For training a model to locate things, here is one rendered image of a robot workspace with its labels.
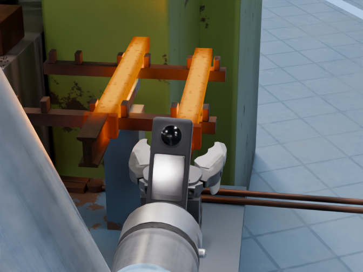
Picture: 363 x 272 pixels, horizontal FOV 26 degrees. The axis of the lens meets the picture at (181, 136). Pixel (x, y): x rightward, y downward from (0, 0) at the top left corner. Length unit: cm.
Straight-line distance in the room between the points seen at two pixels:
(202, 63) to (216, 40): 71
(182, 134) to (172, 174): 5
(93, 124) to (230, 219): 41
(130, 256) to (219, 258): 51
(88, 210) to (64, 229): 87
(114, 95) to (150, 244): 43
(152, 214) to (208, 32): 121
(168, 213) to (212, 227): 52
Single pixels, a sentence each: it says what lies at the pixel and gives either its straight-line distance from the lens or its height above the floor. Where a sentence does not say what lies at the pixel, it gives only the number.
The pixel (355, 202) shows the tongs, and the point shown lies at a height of 70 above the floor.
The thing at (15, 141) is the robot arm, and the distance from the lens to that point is 52.
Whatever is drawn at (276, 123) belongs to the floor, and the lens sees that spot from 343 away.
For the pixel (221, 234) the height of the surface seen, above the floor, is 69.
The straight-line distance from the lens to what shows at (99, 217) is 139.
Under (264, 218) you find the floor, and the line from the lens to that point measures 272.
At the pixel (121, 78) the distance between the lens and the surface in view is 124.
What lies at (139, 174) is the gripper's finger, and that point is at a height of 96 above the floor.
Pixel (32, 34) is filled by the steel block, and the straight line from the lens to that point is 162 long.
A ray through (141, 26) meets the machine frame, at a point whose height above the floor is 94.
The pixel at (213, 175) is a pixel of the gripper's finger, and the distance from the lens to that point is 95.
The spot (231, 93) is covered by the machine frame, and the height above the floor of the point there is 63.
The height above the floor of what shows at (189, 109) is 96.
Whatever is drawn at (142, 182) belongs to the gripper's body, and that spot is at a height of 96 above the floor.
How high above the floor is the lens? 141
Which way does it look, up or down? 25 degrees down
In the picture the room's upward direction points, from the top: straight up
